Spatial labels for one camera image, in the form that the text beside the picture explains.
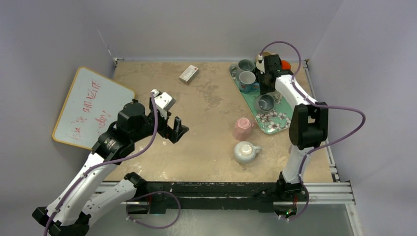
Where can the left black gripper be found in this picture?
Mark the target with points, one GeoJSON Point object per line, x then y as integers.
{"type": "Point", "coordinates": [168, 132]}

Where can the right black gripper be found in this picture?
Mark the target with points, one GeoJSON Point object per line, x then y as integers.
{"type": "Point", "coordinates": [267, 78]}

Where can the blue mug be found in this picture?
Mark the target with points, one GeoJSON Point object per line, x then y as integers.
{"type": "Point", "coordinates": [247, 82]}

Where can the blue-grey round mug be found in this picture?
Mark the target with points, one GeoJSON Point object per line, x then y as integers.
{"type": "Point", "coordinates": [264, 103]}

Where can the orange mug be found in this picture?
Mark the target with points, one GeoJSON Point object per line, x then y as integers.
{"type": "Point", "coordinates": [286, 65]}

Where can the grey mug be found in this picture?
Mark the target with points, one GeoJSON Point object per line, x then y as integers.
{"type": "Point", "coordinates": [243, 65]}

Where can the pink faceted mug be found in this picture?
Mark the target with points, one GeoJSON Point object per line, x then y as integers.
{"type": "Point", "coordinates": [243, 128]}

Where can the pale speckled mug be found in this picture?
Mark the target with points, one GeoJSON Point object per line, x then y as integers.
{"type": "Point", "coordinates": [245, 152]}

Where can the tan brown round mug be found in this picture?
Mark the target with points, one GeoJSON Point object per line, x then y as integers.
{"type": "Point", "coordinates": [266, 53]}

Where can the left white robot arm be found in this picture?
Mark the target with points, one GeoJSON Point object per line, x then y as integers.
{"type": "Point", "coordinates": [75, 210]}

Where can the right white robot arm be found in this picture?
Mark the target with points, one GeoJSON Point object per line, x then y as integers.
{"type": "Point", "coordinates": [309, 124]}

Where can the green floral tray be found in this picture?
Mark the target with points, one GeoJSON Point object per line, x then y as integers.
{"type": "Point", "coordinates": [273, 120]}

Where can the white red small box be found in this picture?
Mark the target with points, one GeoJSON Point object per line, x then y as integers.
{"type": "Point", "coordinates": [188, 74]}

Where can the whiteboard with red writing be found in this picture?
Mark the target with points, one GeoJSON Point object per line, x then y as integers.
{"type": "Point", "coordinates": [91, 105]}

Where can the black base frame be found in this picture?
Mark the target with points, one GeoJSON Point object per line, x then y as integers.
{"type": "Point", "coordinates": [264, 197]}

